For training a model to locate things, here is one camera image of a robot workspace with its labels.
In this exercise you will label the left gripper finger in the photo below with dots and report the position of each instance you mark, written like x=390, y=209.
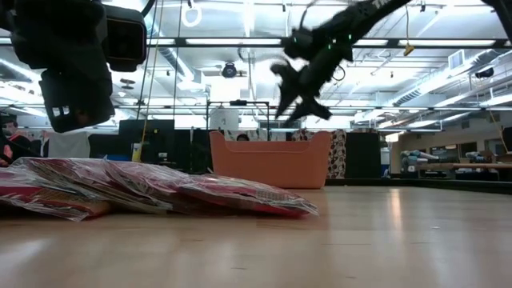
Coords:
x=76, y=100

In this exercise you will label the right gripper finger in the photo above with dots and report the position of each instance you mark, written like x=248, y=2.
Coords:
x=286, y=88
x=312, y=110

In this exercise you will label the red popcorn bag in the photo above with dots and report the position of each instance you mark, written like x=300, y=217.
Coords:
x=36, y=200
x=248, y=196
x=72, y=176
x=148, y=180

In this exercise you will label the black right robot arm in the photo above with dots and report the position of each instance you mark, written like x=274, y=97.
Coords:
x=352, y=20

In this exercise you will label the dotted patterned cloth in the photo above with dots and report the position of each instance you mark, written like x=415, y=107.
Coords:
x=339, y=156

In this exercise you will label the person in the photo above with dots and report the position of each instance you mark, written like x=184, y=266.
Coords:
x=242, y=137
x=12, y=132

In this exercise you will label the orange plastic basket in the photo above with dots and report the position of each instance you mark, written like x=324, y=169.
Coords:
x=272, y=164

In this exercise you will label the black cabinet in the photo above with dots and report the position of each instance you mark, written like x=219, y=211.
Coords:
x=363, y=155

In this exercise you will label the black monitor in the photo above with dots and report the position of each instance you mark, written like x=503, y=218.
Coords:
x=146, y=138

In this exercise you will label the yellow bottle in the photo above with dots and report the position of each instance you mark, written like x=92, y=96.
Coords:
x=137, y=153

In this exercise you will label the yellow hanging connector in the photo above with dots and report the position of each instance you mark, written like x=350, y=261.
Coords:
x=409, y=49

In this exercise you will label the long wooden table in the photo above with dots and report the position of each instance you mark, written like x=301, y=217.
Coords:
x=460, y=165

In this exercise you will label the dark ceiling dome camera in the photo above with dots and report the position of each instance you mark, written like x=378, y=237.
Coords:
x=229, y=70

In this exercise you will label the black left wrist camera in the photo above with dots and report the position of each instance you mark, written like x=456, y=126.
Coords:
x=126, y=40

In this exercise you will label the black aluminium rig frame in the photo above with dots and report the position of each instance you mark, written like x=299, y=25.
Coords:
x=400, y=185

